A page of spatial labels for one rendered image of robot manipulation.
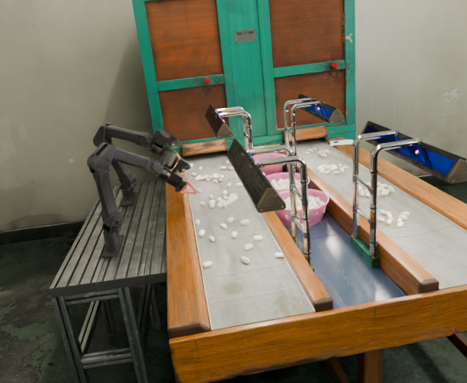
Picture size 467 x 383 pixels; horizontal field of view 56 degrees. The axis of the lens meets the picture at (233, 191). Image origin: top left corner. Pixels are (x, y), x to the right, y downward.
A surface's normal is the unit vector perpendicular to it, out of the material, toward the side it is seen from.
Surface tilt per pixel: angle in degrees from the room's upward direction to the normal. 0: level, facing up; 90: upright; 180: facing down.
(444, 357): 0
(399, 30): 90
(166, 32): 90
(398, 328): 89
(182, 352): 90
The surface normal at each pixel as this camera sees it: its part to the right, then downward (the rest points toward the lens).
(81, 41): 0.11, 0.33
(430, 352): -0.10, -0.94
